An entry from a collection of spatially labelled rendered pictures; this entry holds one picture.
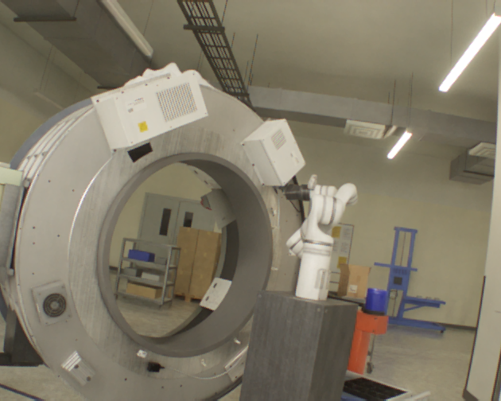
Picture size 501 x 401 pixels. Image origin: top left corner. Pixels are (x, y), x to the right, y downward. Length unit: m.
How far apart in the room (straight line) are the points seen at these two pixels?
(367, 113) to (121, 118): 5.75
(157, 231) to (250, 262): 9.23
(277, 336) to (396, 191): 9.76
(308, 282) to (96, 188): 0.78
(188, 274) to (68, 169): 6.93
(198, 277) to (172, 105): 6.90
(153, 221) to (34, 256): 9.86
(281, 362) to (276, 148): 0.95
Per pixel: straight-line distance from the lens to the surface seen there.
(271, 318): 1.32
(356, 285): 5.16
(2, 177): 1.51
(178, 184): 11.24
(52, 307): 1.48
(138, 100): 1.45
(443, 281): 11.13
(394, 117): 6.94
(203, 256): 8.23
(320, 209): 1.34
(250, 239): 2.05
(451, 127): 7.14
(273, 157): 1.85
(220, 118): 1.84
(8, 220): 1.51
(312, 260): 1.34
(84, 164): 1.52
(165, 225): 11.16
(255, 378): 1.38
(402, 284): 9.93
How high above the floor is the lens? 1.23
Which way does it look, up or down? 6 degrees up
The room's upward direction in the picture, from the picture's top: 9 degrees clockwise
